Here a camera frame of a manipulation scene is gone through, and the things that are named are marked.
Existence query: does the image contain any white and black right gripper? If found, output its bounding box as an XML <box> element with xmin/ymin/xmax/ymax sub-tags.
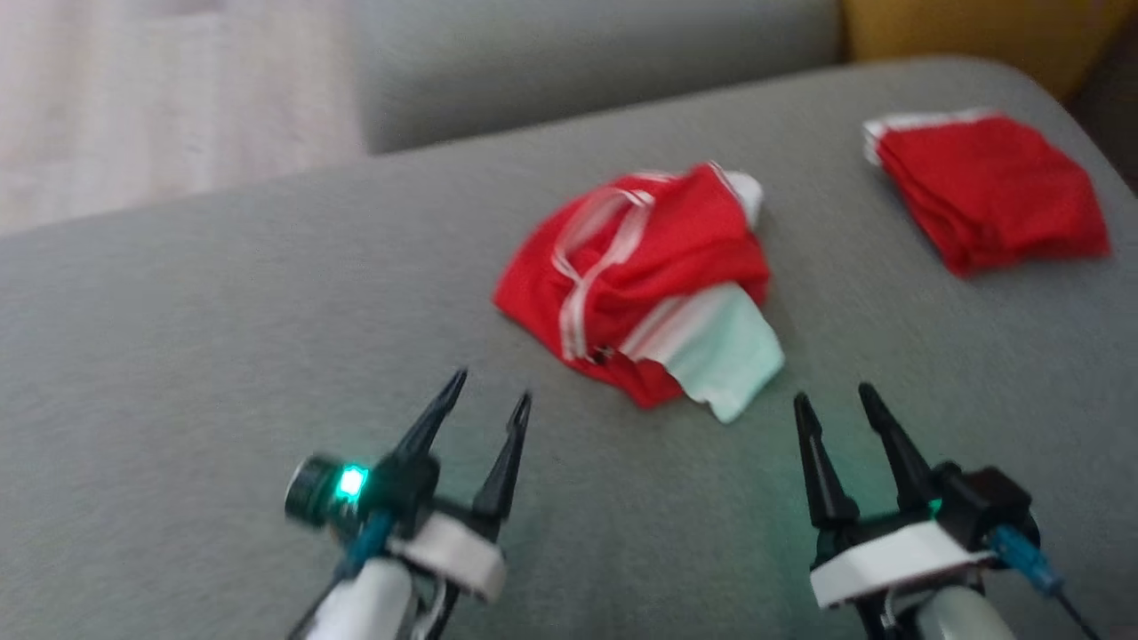
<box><xmin>793</xmin><ymin>383</ymin><xmax>997</xmax><ymax>623</ymax></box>

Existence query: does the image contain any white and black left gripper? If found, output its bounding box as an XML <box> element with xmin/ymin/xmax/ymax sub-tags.
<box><xmin>369</xmin><ymin>369</ymin><xmax>533</xmax><ymax>604</ymax></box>

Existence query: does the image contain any red jersey with white trim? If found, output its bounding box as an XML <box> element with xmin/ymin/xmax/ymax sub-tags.
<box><xmin>492</xmin><ymin>162</ymin><xmax>786</xmax><ymax>425</ymax></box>

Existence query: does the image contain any folded red garment stack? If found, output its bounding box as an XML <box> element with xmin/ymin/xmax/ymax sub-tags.
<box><xmin>861</xmin><ymin>108</ymin><xmax>1112</xmax><ymax>278</ymax></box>

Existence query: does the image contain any grey sofa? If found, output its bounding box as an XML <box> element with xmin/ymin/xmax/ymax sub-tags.
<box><xmin>0</xmin><ymin>55</ymin><xmax>1138</xmax><ymax>640</ymax></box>

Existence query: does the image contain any grey sofa seat cushion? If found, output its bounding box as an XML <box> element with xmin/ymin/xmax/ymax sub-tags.
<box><xmin>351</xmin><ymin>0</ymin><xmax>845</xmax><ymax>156</ymax></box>

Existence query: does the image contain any yellow sofa back cushion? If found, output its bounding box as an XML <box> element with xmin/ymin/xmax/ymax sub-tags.
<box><xmin>840</xmin><ymin>0</ymin><xmax>1138</xmax><ymax>103</ymax></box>

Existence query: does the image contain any black cable with blue connector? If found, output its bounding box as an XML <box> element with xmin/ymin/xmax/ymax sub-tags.
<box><xmin>307</xmin><ymin>511</ymin><xmax>397</xmax><ymax>623</ymax></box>
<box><xmin>989</xmin><ymin>524</ymin><xmax>1103</xmax><ymax>640</ymax></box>

